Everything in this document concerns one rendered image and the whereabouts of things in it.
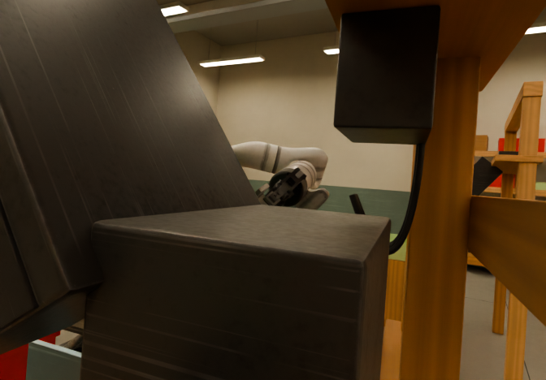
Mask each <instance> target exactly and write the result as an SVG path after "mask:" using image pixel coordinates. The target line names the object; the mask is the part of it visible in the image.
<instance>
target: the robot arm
mask: <svg viewBox="0 0 546 380"><path fill-rule="evenodd" d="M231 147H232V149H233V151H234V153H235V155H236V157H237V159H238V160H239V162H240V164H241V166H243V167H248V168H252V169H256V170H260V171H265V172H269V173H272V174H274V175H273V176H272V177H271V180H270V182H269V186H270V187H269V191H268V193H267V194H266V195H265V197H264V198H263V200H264V201H265V202H266V203H267V204H268V205H274V206H285V207H289V206H294V205H296V208H299V209H315V210H317V209H318V208H319V207H320V206H321V205H322V204H323V203H324V202H325V201H326V200H327V198H328V197H329V192H328V190H327V189H325V188H318V187H319V185H320V183H321V181H322V178H323V173H324V171H325V168H326V165H327V160H328V157H327V155H326V153H325V152H324V151H322V150H321V149H318V148H286V147H281V146H278V145H272V144H268V143H265V142H260V141H250V142H245V143H241V144H238V145H231ZM296 160H298V162H294V163H293V164H292V165H290V166H289V164H290V162H293V161H296ZM316 188H318V189H316Z"/></svg>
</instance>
